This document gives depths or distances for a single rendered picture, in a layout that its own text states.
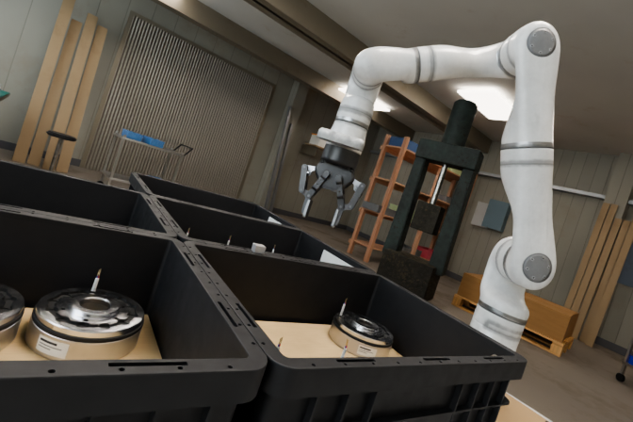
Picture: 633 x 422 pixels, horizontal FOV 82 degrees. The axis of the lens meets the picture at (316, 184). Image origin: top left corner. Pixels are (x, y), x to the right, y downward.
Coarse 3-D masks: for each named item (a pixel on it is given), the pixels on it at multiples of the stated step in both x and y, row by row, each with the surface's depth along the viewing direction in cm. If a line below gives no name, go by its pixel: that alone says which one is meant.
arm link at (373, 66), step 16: (368, 48) 71; (384, 48) 71; (400, 48) 72; (416, 48) 73; (368, 64) 69; (384, 64) 70; (400, 64) 71; (416, 64) 71; (368, 80) 71; (384, 80) 71; (400, 80) 76; (416, 80) 74
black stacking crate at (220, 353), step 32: (0, 224) 39; (32, 224) 40; (0, 256) 39; (32, 256) 41; (64, 256) 42; (96, 256) 44; (128, 256) 46; (160, 256) 48; (32, 288) 41; (64, 288) 43; (96, 288) 45; (128, 288) 47; (160, 288) 47; (192, 288) 38; (160, 320) 44; (192, 320) 36; (160, 352) 41; (192, 352) 34; (224, 352) 29; (96, 416) 21; (128, 416) 22; (160, 416) 23; (192, 416) 24; (224, 416) 26
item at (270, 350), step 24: (312, 264) 62; (240, 312) 33; (264, 336) 30; (480, 336) 53; (288, 360) 28; (312, 360) 29; (336, 360) 30; (360, 360) 32; (384, 360) 33; (408, 360) 35; (432, 360) 38; (456, 360) 40; (480, 360) 42; (504, 360) 45; (264, 384) 27; (288, 384) 27; (312, 384) 28; (336, 384) 29; (360, 384) 31; (384, 384) 33; (408, 384) 35; (432, 384) 37; (456, 384) 39
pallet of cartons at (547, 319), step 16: (464, 272) 532; (464, 288) 527; (464, 304) 557; (528, 304) 470; (544, 304) 472; (528, 320) 466; (544, 320) 456; (560, 320) 446; (544, 336) 451; (560, 336) 443; (560, 352) 438
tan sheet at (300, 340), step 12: (264, 324) 57; (276, 324) 58; (288, 324) 60; (300, 324) 61; (312, 324) 63; (276, 336) 54; (288, 336) 55; (300, 336) 57; (312, 336) 58; (324, 336) 60; (288, 348) 52; (300, 348) 53; (312, 348) 54; (324, 348) 55; (336, 348) 57
